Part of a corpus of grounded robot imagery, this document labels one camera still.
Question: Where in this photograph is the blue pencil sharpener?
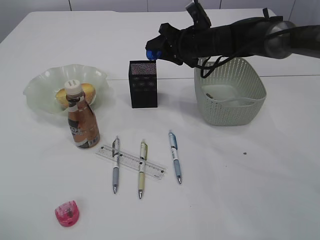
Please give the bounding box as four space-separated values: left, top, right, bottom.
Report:
146 50 162 61

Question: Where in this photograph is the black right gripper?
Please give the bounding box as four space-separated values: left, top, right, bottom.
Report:
145 23 208 68

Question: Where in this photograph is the sugared bread roll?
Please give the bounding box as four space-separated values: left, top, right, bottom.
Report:
55 83 96 109

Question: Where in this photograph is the grey grip pen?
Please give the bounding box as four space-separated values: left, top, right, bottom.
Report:
112 135 120 194

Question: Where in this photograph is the pale green wavy plate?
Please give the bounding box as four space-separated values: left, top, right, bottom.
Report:
23 64 111 116

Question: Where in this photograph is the Nescafe coffee bottle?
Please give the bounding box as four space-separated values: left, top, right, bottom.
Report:
64 79 100 149

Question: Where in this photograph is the blue grip pen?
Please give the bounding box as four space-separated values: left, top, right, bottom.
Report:
168 130 182 185

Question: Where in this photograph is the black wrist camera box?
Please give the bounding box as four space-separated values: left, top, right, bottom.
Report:
185 0 212 29

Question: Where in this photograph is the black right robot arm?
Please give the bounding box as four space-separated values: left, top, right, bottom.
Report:
145 17 320 70

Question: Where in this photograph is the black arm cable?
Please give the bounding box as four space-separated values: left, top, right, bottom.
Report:
193 55 236 79

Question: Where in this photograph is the pale green woven basket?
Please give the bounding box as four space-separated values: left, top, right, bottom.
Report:
194 57 267 126

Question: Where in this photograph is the pink pencil sharpener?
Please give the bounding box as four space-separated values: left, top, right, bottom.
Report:
54 200 80 227

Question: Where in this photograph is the black mesh pen holder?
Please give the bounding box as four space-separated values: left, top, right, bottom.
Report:
128 60 158 109

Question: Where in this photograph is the clear plastic ruler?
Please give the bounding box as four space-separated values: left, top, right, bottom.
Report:
96 145 167 180

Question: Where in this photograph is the cream grip pen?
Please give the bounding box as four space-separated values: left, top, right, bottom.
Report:
138 139 148 200

